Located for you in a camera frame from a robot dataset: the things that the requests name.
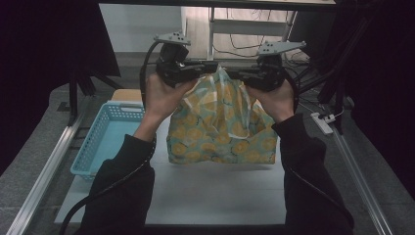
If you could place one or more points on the white table cover sheet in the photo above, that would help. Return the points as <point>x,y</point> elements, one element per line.
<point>212,196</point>

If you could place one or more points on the white power strip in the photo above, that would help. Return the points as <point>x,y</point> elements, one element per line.
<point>321,122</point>

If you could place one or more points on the aluminium rail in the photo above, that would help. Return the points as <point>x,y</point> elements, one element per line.
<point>362,186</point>
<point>45,173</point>

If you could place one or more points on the black curtain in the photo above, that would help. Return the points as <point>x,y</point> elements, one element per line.
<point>39,65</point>
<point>385,81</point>

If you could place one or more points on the black metal stand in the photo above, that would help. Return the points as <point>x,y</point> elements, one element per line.
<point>337,84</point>
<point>73,98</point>

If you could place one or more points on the white desk frame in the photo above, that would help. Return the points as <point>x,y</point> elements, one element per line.
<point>243,27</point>

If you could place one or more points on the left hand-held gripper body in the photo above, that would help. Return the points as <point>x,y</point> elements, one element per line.
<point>173,65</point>

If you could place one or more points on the orange slice print bag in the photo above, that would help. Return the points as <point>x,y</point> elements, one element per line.
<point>221,130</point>

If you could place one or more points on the person's left hand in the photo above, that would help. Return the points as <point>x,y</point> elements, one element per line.
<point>160,98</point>

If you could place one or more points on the light blue plastic basket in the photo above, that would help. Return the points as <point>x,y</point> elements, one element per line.
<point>107,143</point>

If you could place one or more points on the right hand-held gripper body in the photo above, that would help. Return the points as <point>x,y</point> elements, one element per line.
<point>269,75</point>

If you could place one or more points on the person's right hand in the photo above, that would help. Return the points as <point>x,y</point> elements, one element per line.
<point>279,101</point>

